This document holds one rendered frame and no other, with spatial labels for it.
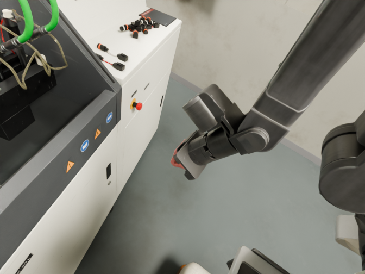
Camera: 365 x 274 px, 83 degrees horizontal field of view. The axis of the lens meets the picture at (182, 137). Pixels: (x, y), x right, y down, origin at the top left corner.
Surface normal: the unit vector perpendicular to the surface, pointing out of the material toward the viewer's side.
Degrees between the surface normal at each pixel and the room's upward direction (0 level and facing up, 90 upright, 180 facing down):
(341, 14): 90
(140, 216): 0
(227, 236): 0
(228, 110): 27
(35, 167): 0
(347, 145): 53
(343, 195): 90
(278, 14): 90
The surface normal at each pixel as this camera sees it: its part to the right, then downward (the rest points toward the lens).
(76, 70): -0.29, 0.67
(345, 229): -0.51, -0.81
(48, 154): 0.25, -0.64
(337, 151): -0.70, -0.71
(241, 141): -0.52, 0.55
